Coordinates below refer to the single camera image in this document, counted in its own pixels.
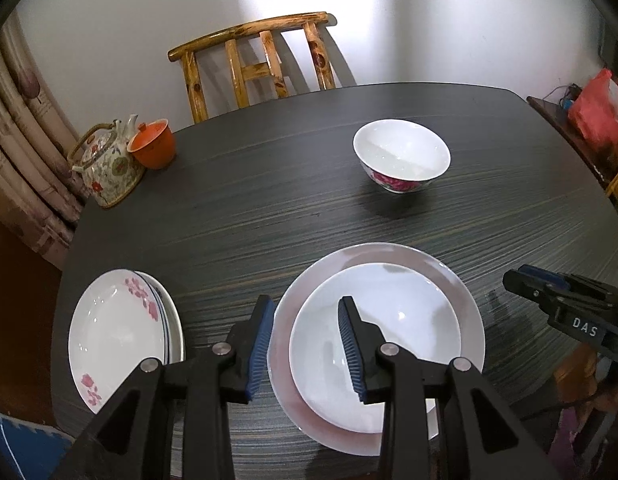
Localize floral ceramic teapot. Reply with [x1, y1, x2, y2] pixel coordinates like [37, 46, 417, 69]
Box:
[68, 114, 147, 209]

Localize wooden chair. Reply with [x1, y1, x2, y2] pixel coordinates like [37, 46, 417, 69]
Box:
[167, 11, 338, 125]

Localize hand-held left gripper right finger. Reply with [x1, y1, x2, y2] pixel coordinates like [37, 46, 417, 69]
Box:
[337, 296, 562, 480]

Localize white bowl pink flowers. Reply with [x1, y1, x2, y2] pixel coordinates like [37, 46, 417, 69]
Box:
[352, 119, 452, 195]

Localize dark wooden side cabinet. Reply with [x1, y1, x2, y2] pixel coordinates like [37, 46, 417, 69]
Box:
[526, 95, 618, 191]

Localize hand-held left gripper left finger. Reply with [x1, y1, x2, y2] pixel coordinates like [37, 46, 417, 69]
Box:
[52, 294, 277, 480]

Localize white pink flower plate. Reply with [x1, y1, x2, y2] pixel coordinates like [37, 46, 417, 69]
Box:
[139, 271, 186, 366]
[68, 269, 166, 415]

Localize blue foam mat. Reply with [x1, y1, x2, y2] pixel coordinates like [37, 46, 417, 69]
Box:
[0, 407, 75, 480]

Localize white plate blue rim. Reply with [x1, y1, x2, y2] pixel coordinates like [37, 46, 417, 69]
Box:
[134, 271, 174, 366]

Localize black cable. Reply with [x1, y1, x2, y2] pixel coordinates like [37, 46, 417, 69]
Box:
[519, 392, 607, 420]

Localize red plastic bag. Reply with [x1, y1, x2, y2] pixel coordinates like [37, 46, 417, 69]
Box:
[568, 69, 618, 158]

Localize orange lidded cup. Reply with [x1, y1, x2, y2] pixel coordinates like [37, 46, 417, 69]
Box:
[126, 118, 176, 170]

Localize white bowl pink outside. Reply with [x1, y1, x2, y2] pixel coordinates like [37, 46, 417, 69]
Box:
[289, 263, 462, 433]

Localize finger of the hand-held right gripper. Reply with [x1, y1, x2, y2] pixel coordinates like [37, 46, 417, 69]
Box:
[520, 264, 572, 288]
[503, 269, 552, 308]

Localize beige patterned curtain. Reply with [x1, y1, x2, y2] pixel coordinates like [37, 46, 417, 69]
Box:
[0, 10, 92, 271]

